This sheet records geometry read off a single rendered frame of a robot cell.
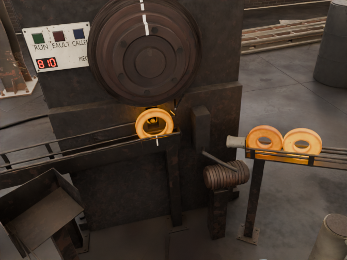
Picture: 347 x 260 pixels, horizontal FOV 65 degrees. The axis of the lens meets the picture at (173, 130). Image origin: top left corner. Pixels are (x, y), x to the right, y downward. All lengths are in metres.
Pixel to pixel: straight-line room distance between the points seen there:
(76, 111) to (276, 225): 1.36
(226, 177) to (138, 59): 0.73
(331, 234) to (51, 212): 1.12
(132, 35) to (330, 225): 1.06
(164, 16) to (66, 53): 0.46
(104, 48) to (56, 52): 0.26
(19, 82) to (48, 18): 2.85
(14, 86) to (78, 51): 2.86
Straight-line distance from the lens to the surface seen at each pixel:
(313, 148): 1.32
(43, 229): 1.23
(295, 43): 5.18
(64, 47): 1.28
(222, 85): 1.44
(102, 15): 1.10
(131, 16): 1.07
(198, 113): 1.33
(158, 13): 1.09
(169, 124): 1.33
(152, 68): 1.07
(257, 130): 1.29
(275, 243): 1.83
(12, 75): 4.06
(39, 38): 1.28
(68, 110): 1.37
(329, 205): 2.14
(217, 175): 1.39
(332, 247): 1.35
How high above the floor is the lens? 1.48
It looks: 34 degrees down
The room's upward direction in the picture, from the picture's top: 4 degrees counter-clockwise
